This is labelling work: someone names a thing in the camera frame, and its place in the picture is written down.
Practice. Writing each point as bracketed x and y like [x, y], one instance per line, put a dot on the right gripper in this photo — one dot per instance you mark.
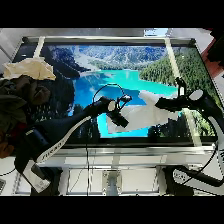
[168, 103]

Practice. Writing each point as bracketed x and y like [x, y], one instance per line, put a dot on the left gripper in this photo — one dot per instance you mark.
[117, 118]

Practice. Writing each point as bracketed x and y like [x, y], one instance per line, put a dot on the white T-shirt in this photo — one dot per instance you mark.
[143, 116]

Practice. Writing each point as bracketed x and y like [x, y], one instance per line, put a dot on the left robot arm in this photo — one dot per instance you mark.
[56, 133]

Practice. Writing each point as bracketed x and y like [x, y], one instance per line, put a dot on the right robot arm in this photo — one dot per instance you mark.
[206, 103]

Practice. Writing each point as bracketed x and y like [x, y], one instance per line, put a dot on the cream garment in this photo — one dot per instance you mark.
[30, 68]

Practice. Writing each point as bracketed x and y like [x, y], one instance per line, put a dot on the heap of clothes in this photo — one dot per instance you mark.
[16, 110]

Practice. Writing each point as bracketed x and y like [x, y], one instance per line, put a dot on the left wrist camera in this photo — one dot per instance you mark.
[124, 99]

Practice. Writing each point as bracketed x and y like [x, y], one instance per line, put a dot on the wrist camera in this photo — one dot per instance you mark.
[180, 85]
[124, 99]

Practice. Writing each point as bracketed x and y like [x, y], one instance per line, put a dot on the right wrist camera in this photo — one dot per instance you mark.
[180, 85]

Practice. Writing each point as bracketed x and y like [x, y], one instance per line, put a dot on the silver frame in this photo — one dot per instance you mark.
[133, 156]

